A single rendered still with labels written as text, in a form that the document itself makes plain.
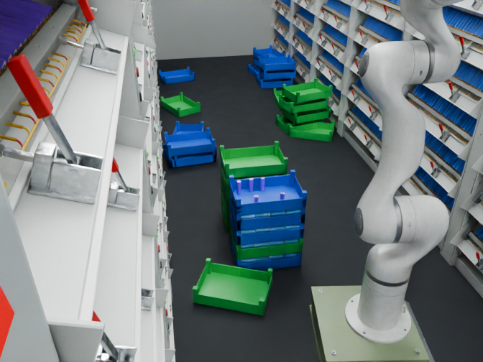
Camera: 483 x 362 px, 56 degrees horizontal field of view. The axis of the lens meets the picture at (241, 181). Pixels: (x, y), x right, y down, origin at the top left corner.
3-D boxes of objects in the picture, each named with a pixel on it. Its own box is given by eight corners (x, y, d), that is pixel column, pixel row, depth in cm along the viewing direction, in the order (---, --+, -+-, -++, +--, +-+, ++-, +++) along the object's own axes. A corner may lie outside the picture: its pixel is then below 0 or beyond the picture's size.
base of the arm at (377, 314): (396, 291, 146) (407, 247, 136) (421, 341, 130) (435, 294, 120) (337, 296, 144) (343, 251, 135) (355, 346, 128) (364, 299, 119)
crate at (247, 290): (272, 281, 203) (273, 268, 199) (263, 316, 186) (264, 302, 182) (208, 271, 209) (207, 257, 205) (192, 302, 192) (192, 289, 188)
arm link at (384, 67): (426, 249, 114) (362, 253, 113) (405, 232, 125) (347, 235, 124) (442, 39, 101) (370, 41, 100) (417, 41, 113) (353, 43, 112)
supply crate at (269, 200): (293, 184, 212) (294, 169, 208) (305, 208, 195) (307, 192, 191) (229, 190, 208) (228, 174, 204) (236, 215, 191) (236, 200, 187)
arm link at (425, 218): (359, 258, 132) (371, 188, 119) (422, 253, 133) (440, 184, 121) (373, 288, 122) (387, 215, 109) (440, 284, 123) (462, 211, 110)
